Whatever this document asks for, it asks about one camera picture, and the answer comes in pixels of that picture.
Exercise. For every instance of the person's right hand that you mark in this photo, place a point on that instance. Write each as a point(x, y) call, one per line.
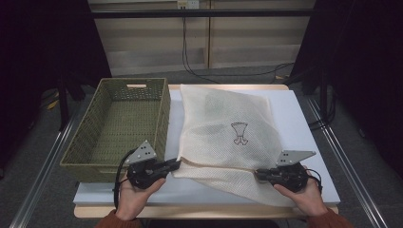
point(309, 199)

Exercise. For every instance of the pale blue table mat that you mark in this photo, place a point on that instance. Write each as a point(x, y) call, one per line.
point(304, 120)

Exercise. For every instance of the cream mesh laundry bag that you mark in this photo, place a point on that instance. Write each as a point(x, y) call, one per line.
point(221, 152)

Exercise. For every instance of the black curtain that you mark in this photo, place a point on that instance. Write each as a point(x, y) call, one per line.
point(364, 63)
point(31, 47)

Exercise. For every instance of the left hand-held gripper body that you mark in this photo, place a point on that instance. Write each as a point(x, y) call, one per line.
point(144, 174)

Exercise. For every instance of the metal floor rail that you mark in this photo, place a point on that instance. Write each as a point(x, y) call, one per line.
point(41, 177)
point(366, 205)

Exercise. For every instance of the person's left hand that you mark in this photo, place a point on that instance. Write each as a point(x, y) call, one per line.
point(136, 202)

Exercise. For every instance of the green woven basket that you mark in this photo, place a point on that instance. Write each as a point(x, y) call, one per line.
point(126, 126)

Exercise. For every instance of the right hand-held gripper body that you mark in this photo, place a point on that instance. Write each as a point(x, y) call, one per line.
point(290, 177)

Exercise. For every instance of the black stand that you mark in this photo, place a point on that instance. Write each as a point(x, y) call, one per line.
point(323, 95)
point(63, 107)

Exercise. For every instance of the white wall socket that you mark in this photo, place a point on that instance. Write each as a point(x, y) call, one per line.
point(188, 3)

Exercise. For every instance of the black horizontal bar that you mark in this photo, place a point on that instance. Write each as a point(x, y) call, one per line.
point(221, 13)

